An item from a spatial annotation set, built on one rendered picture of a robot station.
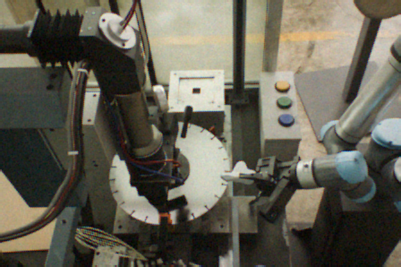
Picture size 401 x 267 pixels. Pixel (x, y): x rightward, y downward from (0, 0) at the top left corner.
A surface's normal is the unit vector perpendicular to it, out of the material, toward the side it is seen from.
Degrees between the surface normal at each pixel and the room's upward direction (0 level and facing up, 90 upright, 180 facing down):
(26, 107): 59
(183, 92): 0
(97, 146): 90
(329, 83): 0
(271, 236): 0
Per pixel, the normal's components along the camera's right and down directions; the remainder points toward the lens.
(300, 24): -0.06, -0.60
